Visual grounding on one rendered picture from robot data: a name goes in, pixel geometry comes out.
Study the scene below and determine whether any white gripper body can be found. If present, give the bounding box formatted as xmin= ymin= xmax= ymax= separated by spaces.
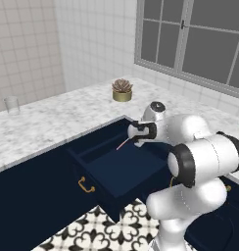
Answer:
xmin=126 ymin=121 xmax=152 ymax=148

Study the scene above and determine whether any pink straw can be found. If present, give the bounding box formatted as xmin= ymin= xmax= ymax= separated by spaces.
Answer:
xmin=116 ymin=138 xmax=131 ymax=152

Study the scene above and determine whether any navy blue drawer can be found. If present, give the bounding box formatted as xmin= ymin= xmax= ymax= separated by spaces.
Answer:
xmin=65 ymin=129 xmax=178 ymax=224

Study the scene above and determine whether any clear glass cup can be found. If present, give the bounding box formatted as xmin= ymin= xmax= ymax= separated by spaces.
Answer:
xmin=3 ymin=95 xmax=22 ymax=116

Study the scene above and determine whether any succulent in gold pot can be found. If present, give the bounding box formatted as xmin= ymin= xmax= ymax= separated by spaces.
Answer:
xmin=111 ymin=77 xmax=134 ymax=103

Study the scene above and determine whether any grey framed window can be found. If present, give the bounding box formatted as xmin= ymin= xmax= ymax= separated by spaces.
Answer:
xmin=133 ymin=0 xmax=239 ymax=100

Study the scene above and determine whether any navy blue cupboard door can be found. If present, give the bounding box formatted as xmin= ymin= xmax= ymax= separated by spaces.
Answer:
xmin=184 ymin=176 xmax=239 ymax=251

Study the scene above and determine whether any navy blue cupboard front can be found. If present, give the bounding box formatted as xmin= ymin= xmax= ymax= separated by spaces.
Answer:
xmin=0 ymin=118 xmax=125 ymax=251

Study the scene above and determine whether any gold drawer handle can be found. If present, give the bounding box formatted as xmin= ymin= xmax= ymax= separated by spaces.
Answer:
xmin=77 ymin=176 xmax=96 ymax=194

